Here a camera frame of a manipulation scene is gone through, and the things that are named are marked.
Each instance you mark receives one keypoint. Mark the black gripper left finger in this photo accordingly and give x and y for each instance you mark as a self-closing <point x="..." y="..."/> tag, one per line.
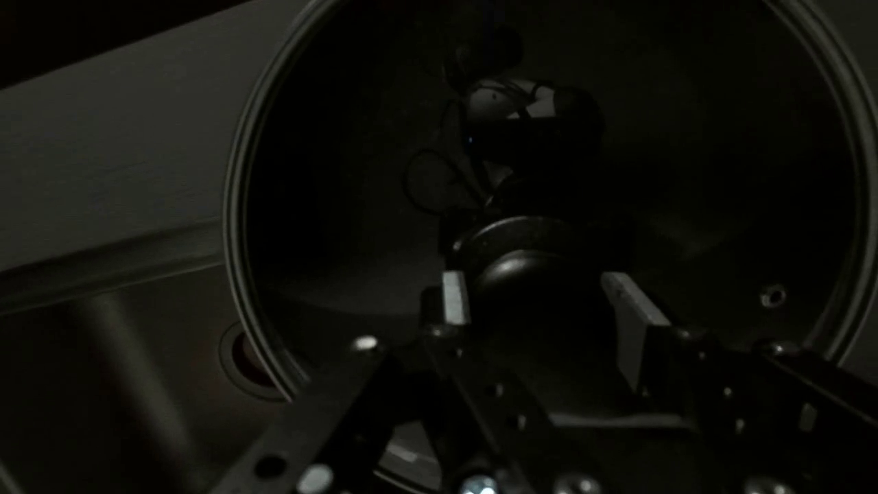
<point x="441" y="395"/>

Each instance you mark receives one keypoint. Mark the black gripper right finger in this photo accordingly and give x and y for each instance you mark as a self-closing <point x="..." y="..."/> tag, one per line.
<point x="732" y="401"/>

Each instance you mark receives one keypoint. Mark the glass lid with black knob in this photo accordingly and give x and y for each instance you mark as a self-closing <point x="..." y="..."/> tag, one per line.
<point x="567" y="182"/>

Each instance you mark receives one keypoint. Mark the black cooking pot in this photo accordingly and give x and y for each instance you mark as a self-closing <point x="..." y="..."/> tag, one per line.
<point x="853" y="229"/>

